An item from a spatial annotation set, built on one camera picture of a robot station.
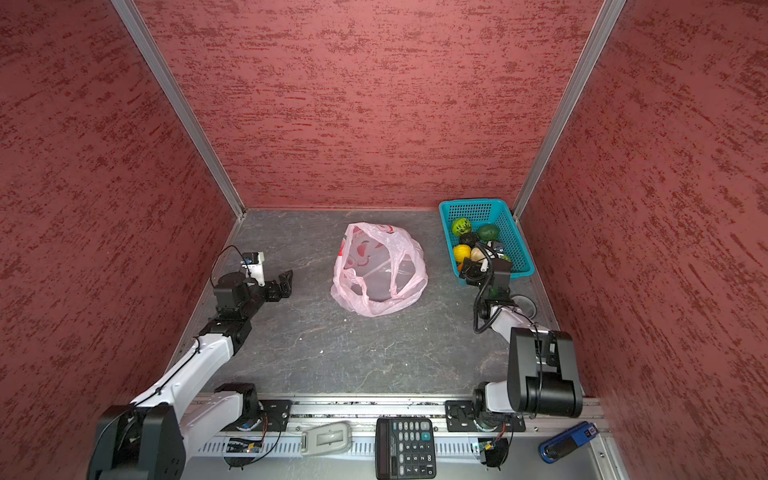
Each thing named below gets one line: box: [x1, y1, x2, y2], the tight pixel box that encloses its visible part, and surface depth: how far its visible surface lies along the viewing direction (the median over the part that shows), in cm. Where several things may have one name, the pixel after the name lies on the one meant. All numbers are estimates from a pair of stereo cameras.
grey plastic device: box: [300, 422, 353, 456], surface depth 70 cm
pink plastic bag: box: [330, 222, 429, 317], surface depth 87 cm
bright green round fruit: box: [452, 217, 472, 236], surface depth 111 cm
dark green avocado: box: [477, 224, 499, 241], surface depth 110 cm
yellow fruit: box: [453, 244, 471, 263], surface depth 104 cm
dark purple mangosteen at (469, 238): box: [459, 232, 480, 247], surface depth 109 cm
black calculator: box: [375, 417, 437, 480], surface depth 70 cm
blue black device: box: [538, 421, 599, 464], surface depth 71 cm
